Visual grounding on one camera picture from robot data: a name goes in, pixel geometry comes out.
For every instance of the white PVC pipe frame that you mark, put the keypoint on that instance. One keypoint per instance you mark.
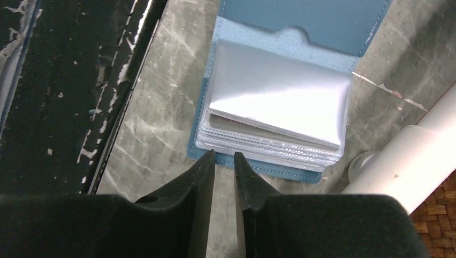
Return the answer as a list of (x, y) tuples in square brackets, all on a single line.
[(417, 160)]

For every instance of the brown wicker divided basket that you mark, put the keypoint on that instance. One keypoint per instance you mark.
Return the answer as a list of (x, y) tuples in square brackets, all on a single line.
[(434, 219)]

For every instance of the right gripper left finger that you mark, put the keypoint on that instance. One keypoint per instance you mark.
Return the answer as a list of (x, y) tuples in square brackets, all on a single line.
[(172, 221)]

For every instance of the blue card holder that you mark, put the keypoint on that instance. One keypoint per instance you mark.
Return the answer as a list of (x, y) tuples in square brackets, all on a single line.
[(285, 67)]

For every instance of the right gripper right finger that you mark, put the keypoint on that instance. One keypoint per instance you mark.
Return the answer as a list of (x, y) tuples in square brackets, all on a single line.
[(272, 224)]

